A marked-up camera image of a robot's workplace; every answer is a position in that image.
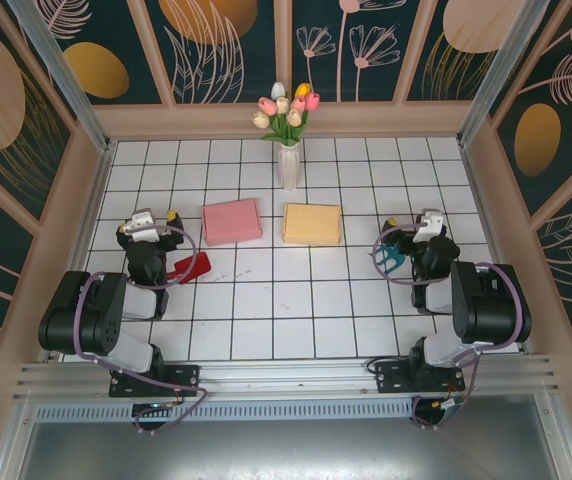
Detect pink paper box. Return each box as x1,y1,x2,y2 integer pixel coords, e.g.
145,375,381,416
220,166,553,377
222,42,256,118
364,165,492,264
201,198,263,247

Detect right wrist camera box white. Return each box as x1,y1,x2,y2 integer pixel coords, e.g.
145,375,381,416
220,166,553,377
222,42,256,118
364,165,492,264
413,208,444,244

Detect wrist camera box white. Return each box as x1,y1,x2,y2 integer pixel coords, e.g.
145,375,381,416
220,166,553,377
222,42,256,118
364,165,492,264
125,207,161,242
413,208,444,244

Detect white ribbed vase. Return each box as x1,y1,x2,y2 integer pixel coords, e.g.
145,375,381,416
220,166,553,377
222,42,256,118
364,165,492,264
278,144,301,191

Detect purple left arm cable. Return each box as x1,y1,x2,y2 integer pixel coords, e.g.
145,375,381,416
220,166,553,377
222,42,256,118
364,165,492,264
75,223,208,437

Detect aluminium mounting rail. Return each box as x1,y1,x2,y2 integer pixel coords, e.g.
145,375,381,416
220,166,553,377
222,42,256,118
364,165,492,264
13,353,560,402

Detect red toy shovel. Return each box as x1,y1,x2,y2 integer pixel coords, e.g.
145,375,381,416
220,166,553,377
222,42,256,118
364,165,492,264
166,251,213,286

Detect yellow paper box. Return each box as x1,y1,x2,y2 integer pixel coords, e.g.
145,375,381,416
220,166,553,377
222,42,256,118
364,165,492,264
281,202,342,246

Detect tulip flower bouquet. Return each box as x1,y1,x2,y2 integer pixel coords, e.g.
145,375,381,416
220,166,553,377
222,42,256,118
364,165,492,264
252,81,321,148

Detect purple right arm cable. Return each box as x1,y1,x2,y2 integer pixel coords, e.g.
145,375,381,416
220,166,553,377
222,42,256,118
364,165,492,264
371,222,523,431

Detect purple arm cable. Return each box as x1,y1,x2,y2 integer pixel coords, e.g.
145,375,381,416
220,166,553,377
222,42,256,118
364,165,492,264
371,222,523,431
75,223,208,437

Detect aluminium frame post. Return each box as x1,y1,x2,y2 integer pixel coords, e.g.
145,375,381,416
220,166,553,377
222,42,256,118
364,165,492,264
8,0,113,154
457,0,552,147

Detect grey slotted cable duct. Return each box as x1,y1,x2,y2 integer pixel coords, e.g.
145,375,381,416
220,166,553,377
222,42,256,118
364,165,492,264
33,397,417,422

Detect teal toy rake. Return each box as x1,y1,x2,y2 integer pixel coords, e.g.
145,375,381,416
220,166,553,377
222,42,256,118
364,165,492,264
368,243,407,275

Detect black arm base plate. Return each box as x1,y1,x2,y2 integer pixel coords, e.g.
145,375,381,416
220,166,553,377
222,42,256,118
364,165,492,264
373,358,467,397
109,363,201,399

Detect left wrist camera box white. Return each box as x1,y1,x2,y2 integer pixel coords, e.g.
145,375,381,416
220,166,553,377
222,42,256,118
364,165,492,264
125,207,161,242

